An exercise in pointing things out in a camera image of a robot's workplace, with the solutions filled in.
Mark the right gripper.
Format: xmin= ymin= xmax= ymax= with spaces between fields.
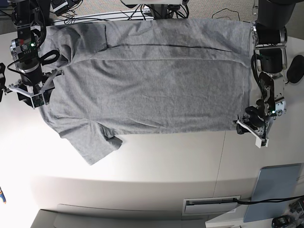
xmin=6 ymin=68 xmax=65 ymax=106

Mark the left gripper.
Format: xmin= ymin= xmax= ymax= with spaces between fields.
xmin=232 ymin=106 xmax=276 ymax=139

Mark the grey T-shirt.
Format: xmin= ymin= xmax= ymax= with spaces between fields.
xmin=38 ymin=18 xmax=253 ymax=166

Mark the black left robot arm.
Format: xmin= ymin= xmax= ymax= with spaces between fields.
xmin=233 ymin=0 xmax=298 ymax=148

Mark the grey laptop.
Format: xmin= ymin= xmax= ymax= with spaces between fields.
xmin=243 ymin=163 xmax=302 ymax=223

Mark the black computer mouse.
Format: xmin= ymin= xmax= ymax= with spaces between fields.
xmin=286 ymin=55 xmax=304 ymax=84

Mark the black blue device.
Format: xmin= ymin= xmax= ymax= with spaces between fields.
xmin=271 ymin=215 xmax=295 ymax=228

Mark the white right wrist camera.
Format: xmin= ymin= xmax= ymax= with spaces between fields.
xmin=30 ymin=94 xmax=45 ymax=109

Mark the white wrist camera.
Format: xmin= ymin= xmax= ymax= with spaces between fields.
xmin=255 ymin=137 xmax=269 ymax=148
xmin=30 ymin=94 xmax=45 ymax=109

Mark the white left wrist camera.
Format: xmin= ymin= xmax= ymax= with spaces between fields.
xmin=255 ymin=137 xmax=269 ymax=148

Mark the black power cable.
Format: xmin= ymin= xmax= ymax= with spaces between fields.
xmin=235 ymin=195 xmax=304 ymax=205

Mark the white table cable tray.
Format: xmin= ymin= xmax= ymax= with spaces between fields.
xmin=182 ymin=196 xmax=240 ymax=216

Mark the black camera box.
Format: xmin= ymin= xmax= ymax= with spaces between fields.
xmin=51 ymin=0 xmax=68 ymax=13

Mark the black mouse cable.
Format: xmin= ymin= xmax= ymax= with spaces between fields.
xmin=211 ymin=8 xmax=250 ymax=24

